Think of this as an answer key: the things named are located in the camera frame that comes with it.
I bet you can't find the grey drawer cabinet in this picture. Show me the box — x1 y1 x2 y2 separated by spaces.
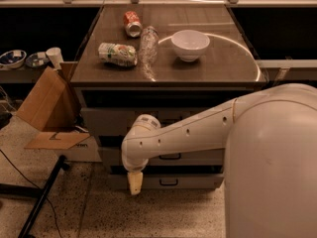
71 4 266 189

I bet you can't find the white paper cup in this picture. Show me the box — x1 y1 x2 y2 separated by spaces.
46 47 63 68

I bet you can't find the red soda can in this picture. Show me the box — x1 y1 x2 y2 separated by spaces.
123 11 143 38

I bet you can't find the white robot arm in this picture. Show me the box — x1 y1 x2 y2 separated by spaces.
122 83 317 238

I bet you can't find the blue white bowl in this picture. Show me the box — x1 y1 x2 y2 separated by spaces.
25 52 50 68
0 50 27 69

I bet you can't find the blue white bowl left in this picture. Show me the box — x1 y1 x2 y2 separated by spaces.
0 50 27 69

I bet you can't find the black metal stand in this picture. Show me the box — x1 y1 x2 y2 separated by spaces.
0 156 69 238

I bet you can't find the grey drawer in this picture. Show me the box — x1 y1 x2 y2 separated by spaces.
106 173 225 191
81 107 204 136
98 148 224 166

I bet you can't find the black floor cable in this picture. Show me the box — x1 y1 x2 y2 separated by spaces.
0 148 63 238

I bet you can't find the clear plastic bottle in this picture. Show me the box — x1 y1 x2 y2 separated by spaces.
139 26 159 64

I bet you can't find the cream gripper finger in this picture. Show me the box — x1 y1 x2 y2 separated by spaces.
128 172 143 195

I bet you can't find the blue white bowl right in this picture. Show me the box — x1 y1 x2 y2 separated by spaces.
25 52 50 68

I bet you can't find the crushed green white can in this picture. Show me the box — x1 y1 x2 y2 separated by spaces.
98 43 138 67

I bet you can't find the brown cardboard box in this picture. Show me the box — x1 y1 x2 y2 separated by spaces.
16 67 90 150

